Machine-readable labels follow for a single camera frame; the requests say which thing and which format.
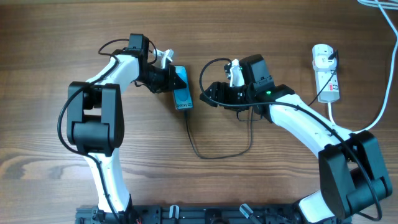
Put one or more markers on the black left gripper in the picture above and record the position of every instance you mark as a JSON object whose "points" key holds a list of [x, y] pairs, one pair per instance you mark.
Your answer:
{"points": [[170, 76]]}

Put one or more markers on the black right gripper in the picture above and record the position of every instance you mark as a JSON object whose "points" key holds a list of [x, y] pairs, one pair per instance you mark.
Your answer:
{"points": [[223, 99]]}

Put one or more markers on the smartphone with teal screen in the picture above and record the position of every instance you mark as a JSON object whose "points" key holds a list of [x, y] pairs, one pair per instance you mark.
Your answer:
{"points": [[182, 97]]}

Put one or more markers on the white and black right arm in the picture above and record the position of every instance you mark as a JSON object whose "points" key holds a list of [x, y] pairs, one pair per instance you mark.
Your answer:
{"points": [[353, 174]]}

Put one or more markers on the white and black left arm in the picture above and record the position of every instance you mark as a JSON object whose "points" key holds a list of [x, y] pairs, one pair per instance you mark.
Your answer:
{"points": [[91, 122]]}

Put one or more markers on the white USB charger plug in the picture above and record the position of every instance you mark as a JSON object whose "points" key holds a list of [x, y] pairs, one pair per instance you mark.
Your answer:
{"points": [[322, 63]]}

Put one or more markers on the white power strip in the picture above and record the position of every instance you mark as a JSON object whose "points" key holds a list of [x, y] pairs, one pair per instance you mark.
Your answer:
{"points": [[328, 90]]}

